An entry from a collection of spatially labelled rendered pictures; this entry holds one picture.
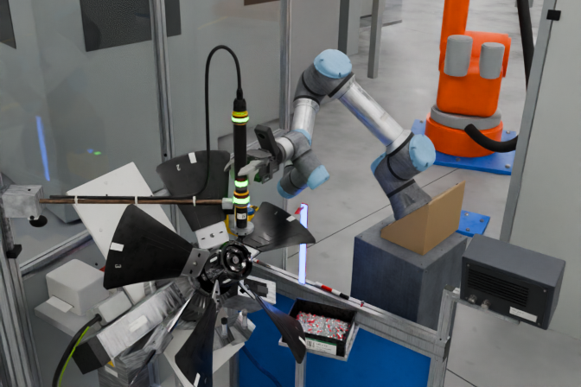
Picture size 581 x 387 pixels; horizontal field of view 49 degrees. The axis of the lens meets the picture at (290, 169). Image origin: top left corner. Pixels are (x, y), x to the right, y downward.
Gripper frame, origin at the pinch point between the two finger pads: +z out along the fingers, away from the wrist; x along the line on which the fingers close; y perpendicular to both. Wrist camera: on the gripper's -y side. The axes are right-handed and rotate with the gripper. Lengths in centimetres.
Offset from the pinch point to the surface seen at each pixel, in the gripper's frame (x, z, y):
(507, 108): 53, -528, 138
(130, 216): 11.7, 28.2, 6.4
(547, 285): -81, -32, 24
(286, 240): -7.0, -16.9, 28.9
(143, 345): 3, 35, 40
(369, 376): -30, -40, 89
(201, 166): 16.1, -4.4, 5.3
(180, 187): 18.3, 2.6, 10.4
